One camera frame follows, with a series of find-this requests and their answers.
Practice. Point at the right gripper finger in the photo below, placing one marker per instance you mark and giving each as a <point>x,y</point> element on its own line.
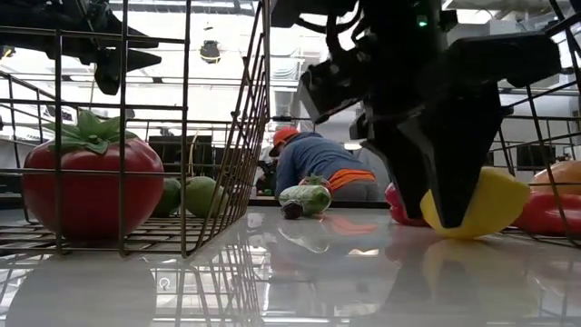
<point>401,172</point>
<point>458,150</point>

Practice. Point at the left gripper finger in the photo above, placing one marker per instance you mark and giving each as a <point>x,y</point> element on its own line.
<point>136,60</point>
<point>129,40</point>

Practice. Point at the yellow lemon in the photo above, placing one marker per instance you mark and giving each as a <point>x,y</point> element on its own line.
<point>497,204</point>

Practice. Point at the green cucumber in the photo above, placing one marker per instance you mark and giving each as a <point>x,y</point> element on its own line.
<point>311,199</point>

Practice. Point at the orange round vegetable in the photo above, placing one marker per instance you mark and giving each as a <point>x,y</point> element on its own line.
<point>565,175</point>

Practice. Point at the small purple eggplant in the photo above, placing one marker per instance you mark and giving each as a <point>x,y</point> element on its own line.
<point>291,210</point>

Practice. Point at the dark green lime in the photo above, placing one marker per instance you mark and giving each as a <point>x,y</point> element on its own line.
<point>170,197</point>

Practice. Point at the light green round fruit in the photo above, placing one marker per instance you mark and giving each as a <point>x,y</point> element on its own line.
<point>202,195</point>

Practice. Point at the black monitor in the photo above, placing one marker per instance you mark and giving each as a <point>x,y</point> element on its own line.
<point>538,156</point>

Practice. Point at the person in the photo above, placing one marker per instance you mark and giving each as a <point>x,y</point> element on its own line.
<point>313,156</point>

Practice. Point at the black partition panel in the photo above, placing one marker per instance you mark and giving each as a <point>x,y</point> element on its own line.
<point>165,154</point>

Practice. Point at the black dome camera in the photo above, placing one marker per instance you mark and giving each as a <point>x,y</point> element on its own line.
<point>209,51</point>

